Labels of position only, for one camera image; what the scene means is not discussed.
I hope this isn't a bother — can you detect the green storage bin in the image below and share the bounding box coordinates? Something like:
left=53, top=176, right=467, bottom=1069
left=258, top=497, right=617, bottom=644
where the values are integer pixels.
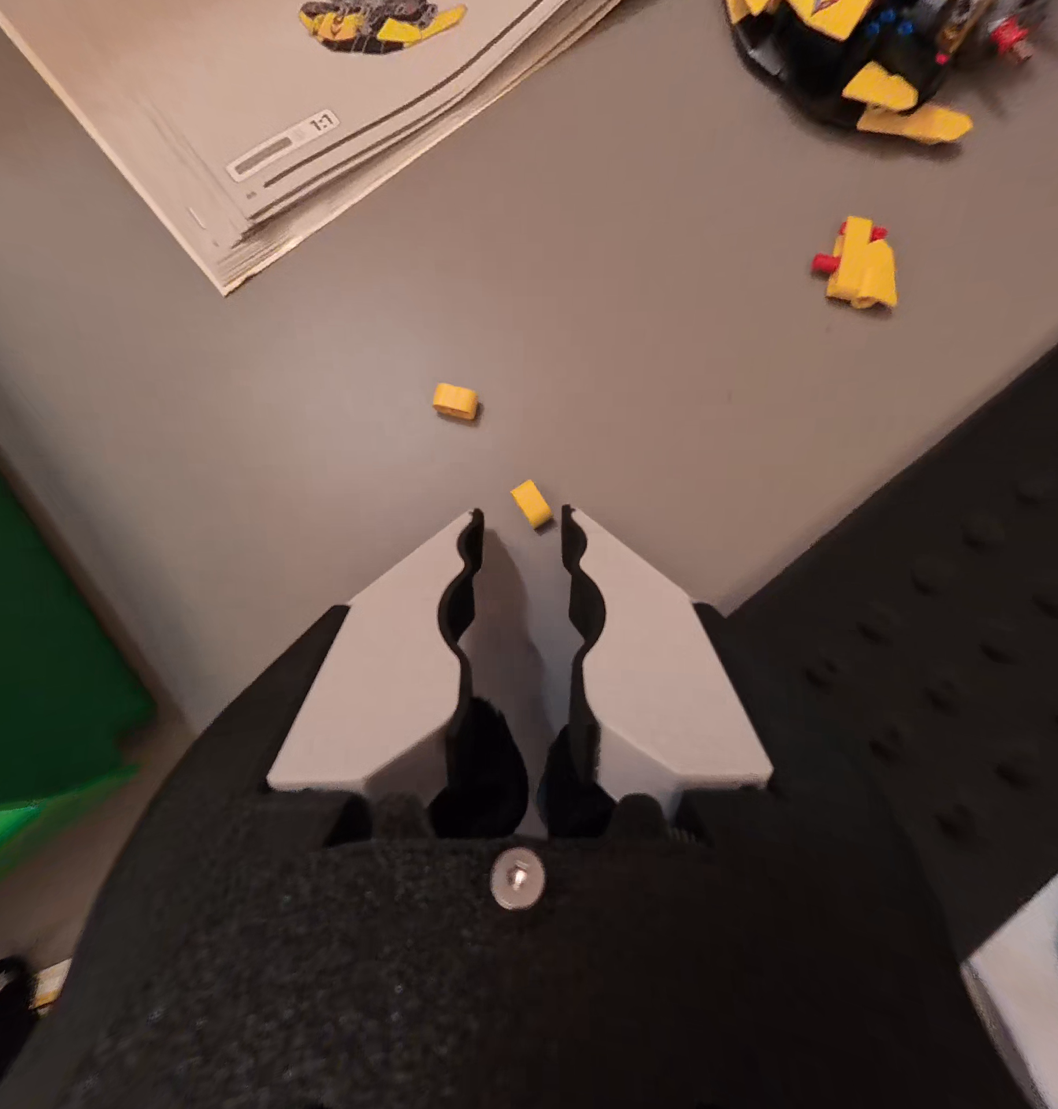
left=0, top=433, right=157, bottom=894

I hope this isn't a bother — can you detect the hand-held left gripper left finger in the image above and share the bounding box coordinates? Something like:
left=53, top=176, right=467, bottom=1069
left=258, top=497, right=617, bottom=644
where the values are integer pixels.
left=267, top=508, right=487, bottom=794

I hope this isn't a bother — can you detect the black harness strap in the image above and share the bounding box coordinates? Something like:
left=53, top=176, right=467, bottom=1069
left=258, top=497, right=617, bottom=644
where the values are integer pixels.
left=0, top=957, right=41, bottom=1084

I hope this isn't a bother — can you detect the black dotted floor mat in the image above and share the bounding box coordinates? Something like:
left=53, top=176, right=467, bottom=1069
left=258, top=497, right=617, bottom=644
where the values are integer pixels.
left=723, top=321, right=1058, bottom=963

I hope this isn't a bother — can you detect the yellow lego pin connector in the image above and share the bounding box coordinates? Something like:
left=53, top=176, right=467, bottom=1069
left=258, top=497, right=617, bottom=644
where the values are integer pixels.
left=508, top=479, right=555, bottom=530

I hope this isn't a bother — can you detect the yellow lego beam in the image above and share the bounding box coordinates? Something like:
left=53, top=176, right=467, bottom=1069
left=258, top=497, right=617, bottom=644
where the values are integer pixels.
left=825, top=215, right=899, bottom=311

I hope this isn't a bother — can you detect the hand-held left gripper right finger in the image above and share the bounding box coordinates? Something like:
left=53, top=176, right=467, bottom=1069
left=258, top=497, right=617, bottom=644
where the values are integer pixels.
left=560, top=504, right=774, bottom=795

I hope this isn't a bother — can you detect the lego car chassis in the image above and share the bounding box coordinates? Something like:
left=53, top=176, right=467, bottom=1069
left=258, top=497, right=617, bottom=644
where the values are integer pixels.
left=723, top=0, right=1037, bottom=147

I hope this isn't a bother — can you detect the lego instruction booklet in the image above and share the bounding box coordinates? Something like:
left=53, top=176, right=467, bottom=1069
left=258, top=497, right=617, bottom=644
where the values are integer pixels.
left=0, top=0, right=623, bottom=297

